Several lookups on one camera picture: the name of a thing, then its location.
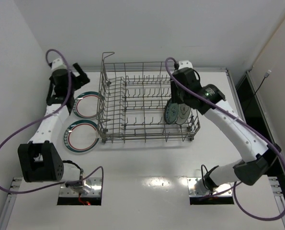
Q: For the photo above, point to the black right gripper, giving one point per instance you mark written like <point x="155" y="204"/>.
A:
<point x="175" y="96"/>

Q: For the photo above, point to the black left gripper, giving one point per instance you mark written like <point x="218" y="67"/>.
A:
<point x="78" y="76"/>

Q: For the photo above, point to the white gold rimmed plate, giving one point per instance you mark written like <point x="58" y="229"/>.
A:
<point x="183" y="114"/>

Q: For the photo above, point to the blue floral green plate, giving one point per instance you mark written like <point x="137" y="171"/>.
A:
<point x="171" y="112"/>

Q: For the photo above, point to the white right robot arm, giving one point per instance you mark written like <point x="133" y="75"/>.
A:
<point x="257" y="156"/>

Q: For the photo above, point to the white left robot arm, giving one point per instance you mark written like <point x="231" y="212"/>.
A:
<point x="39" y="158"/>

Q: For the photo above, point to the far teal red rimmed plate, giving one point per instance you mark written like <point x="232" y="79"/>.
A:
<point x="85" y="105"/>

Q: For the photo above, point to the teal red rimmed plate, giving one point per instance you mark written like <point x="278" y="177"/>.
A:
<point x="81" y="136"/>
<point x="85" y="105"/>

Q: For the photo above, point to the near teal red rimmed plate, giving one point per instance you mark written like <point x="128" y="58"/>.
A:
<point x="81" y="136"/>

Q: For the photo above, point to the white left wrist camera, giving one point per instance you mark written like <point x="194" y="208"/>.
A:
<point x="58" y="63"/>

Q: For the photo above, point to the grey wire dish rack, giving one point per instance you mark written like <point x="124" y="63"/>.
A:
<point x="134" y="95"/>

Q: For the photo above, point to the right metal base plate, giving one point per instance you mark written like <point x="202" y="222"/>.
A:
<point x="196" y="189"/>

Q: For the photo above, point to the metal base plate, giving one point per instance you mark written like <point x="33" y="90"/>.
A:
<point x="90" y="188"/>
<point x="196" y="189"/>

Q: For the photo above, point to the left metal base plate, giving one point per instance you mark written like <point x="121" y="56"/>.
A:
<point x="90" y="188"/>

